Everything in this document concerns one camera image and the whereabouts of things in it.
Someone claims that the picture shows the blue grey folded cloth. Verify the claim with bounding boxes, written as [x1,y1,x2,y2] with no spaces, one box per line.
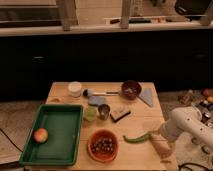
[88,96,106,106]

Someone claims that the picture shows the white round container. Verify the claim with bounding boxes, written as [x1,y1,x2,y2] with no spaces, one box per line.
[68,81,82,97]

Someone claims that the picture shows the light green cup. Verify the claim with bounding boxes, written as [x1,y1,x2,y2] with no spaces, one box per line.
[83,106,97,122]

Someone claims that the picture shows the dark red bowl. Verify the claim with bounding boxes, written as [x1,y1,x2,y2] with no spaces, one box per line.
[121,80,142,100]

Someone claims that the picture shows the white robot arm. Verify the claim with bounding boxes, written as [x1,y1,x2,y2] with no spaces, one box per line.
[150,107,213,158]

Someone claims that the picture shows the grey triangular cloth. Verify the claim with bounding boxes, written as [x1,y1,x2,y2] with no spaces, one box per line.
[138,88,153,107]

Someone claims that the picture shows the red yellow apple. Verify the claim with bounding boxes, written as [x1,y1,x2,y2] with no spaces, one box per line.
[33,128,48,143]

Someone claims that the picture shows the orange bowl of dark berries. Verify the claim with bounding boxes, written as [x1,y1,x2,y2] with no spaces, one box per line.
[87,129,119,163]

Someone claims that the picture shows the small metal cup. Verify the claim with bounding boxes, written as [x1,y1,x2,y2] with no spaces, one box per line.
[98,104,110,120]

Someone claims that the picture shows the green chili pepper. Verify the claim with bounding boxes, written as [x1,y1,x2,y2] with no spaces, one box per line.
[123,133,150,144]

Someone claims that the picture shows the green plastic tray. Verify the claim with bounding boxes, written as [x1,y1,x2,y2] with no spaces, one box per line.
[19,104,83,166]

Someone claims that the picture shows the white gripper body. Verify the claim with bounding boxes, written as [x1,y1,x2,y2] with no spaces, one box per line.
[150,133,175,158]

